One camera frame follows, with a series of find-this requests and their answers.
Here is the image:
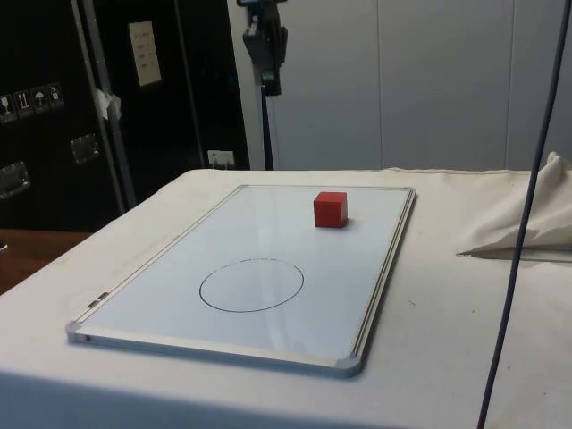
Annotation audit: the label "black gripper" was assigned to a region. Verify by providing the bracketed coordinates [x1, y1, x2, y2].
[235, 0, 288, 97]

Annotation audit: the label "black cabinet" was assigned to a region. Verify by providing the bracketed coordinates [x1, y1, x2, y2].
[0, 0, 252, 234]

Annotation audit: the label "pale lockers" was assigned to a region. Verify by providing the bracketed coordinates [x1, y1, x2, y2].
[226, 0, 572, 172]

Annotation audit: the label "black cable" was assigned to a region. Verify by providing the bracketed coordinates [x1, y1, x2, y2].
[475, 0, 569, 429]

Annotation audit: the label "red cube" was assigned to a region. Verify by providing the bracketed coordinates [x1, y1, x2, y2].
[312, 191, 349, 229]

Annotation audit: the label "flat whiteboard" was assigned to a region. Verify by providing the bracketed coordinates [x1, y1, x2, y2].
[65, 183, 416, 380]

